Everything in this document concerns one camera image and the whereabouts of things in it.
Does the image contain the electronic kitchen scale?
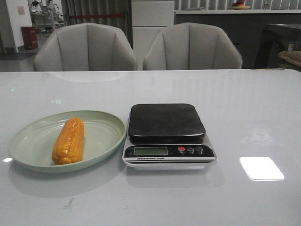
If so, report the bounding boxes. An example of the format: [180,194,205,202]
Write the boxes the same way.
[122,103,217,170]

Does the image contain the orange corn cob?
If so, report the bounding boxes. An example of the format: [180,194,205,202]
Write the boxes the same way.
[52,117,85,165]

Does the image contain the red trash bin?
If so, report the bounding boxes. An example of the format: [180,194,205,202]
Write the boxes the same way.
[21,26,38,50]

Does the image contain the light green plate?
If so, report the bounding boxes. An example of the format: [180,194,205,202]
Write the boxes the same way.
[8,111,126,173]

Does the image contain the white cabinet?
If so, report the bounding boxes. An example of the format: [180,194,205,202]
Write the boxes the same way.
[131,0,174,70]

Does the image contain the left grey upholstered chair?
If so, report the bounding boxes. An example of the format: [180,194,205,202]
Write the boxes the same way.
[33,23,137,72]

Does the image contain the fruit bowl on counter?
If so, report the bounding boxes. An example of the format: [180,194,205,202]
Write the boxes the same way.
[230,0,250,10]

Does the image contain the grey upholstered chair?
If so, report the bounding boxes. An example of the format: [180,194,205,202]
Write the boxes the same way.
[143,23,243,71]
[33,23,137,72]

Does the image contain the right grey upholstered chair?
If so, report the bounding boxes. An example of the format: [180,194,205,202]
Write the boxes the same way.
[143,23,243,71]

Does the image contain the dark side table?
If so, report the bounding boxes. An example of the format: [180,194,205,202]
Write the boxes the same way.
[254,24,301,68]

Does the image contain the dark grey counter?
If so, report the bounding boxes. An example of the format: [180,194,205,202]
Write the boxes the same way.
[174,9,301,68]

